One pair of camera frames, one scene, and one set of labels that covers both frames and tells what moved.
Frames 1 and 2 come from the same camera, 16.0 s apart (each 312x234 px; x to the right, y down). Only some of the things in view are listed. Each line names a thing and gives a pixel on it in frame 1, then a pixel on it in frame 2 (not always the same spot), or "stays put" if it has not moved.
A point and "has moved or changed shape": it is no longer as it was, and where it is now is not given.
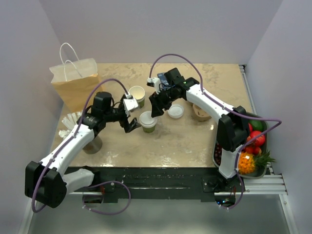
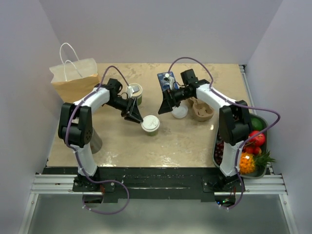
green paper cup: [148, 130] → [152, 133]
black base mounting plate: [162, 184] stays put
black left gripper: [125, 123] → [135, 116]
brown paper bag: [75, 81] stays put
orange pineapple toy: [247, 162] stays put
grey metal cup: [94, 146] stays put
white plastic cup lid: [146, 121] has moved or changed shape
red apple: [259, 141] stays put
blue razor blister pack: [165, 85] stays put
